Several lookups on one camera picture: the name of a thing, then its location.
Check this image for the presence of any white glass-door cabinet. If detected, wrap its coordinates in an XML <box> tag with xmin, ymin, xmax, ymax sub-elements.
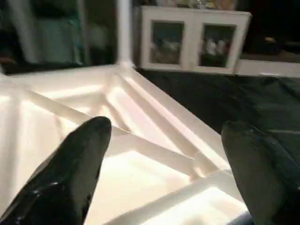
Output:
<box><xmin>135</xmin><ymin>5</ymin><xmax>254</xmax><ymax>76</ymax></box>

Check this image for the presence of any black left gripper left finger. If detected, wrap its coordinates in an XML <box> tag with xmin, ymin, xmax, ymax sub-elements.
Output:
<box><xmin>0</xmin><ymin>117</ymin><xmax>113</xmax><ymax>225</ymax></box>

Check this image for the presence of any white drawer unit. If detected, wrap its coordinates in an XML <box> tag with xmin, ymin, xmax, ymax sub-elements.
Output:
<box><xmin>234</xmin><ymin>57</ymin><xmax>300</xmax><ymax>78</ymax></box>

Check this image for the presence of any white plastic table leg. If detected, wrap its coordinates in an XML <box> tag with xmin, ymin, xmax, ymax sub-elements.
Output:
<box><xmin>115</xmin><ymin>0</ymin><xmax>135</xmax><ymax>69</ymax></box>

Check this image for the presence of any white plastic table top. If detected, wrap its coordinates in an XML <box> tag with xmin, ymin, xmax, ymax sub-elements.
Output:
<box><xmin>0</xmin><ymin>63</ymin><xmax>256</xmax><ymax>225</ymax></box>

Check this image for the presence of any black work mat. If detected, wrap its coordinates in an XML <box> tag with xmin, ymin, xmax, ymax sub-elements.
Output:
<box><xmin>136</xmin><ymin>68</ymin><xmax>300</xmax><ymax>155</ymax></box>

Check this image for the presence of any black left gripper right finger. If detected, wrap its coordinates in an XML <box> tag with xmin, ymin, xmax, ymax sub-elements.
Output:
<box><xmin>220</xmin><ymin>120</ymin><xmax>300</xmax><ymax>225</ymax></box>

